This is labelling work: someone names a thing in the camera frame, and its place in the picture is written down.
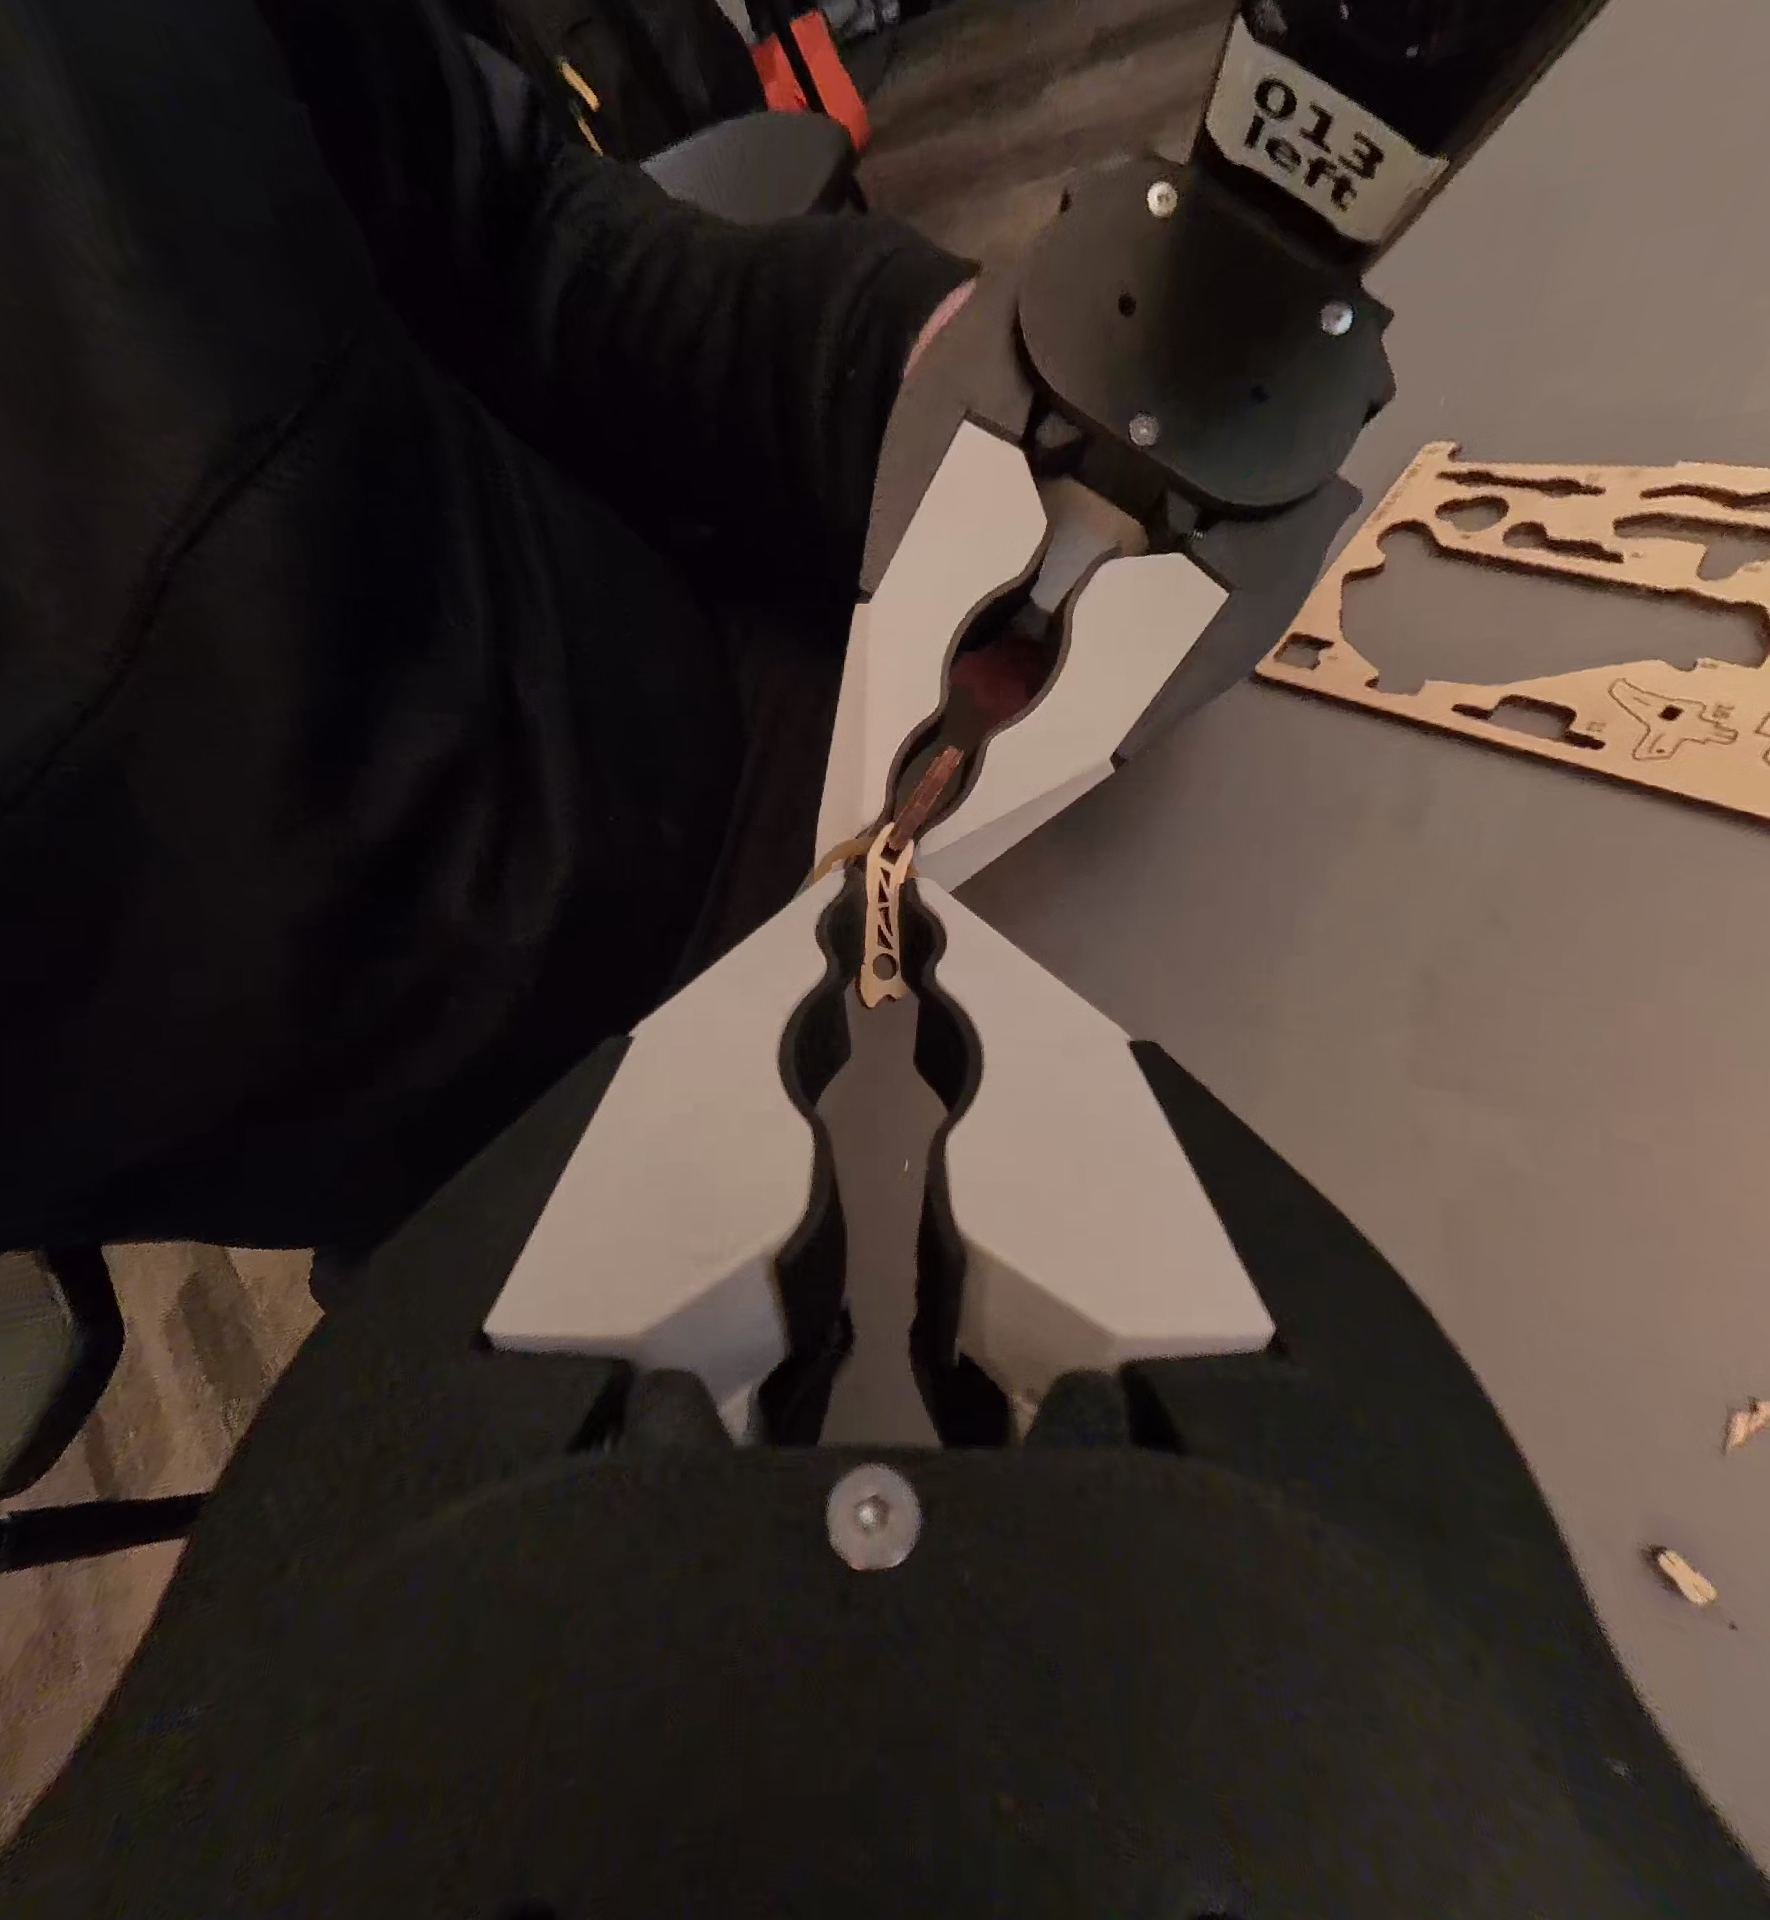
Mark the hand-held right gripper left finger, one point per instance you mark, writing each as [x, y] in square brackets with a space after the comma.
[661, 1201]

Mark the person's black clothed torso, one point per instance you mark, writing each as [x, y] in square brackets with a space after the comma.
[225, 675]

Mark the brown wooden stick part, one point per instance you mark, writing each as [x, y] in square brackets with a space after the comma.
[927, 788]

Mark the black bag with yellow trim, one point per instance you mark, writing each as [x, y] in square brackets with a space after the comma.
[630, 77]

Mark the orange traffic cone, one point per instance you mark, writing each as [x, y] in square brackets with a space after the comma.
[810, 83]

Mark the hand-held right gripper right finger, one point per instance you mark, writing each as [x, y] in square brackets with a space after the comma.
[1096, 1201]

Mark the tan wooden strut part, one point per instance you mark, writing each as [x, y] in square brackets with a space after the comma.
[881, 962]

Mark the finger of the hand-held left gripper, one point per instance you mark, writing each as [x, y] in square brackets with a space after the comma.
[900, 631]
[1126, 661]

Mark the wooden parts sheet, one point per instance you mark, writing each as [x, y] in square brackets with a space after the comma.
[1725, 751]

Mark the person's left forearm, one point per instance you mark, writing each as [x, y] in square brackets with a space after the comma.
[707, 390]

